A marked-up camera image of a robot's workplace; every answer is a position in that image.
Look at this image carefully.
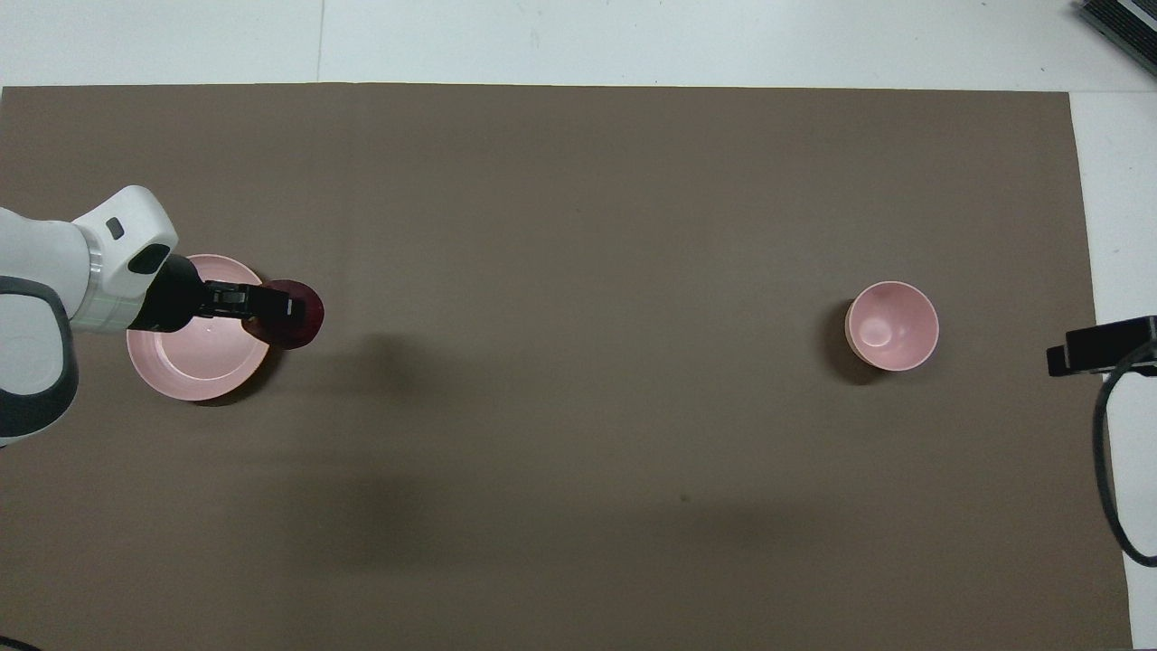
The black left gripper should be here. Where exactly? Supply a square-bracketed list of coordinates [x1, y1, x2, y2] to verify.
[131, 255, 310, 334]

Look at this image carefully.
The dark red apple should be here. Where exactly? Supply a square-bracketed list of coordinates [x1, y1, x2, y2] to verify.
[244, 279, 325, 351]

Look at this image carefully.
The pink plate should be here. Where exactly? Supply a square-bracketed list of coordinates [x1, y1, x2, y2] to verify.
[126, 254, 275, 402]

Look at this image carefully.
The pink bowl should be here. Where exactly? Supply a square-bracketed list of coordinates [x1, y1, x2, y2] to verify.
[845, 281, 940, 373]

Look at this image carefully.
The brown table mat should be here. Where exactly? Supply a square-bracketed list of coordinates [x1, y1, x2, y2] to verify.
[0, 83, 1133, 651]

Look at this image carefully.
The dark ribbed device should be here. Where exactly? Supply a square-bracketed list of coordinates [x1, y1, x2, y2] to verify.
[1076, 0, 1157, 52]

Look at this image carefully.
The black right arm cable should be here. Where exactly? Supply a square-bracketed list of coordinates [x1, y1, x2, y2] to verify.
[1092, 339, 1157, 569]

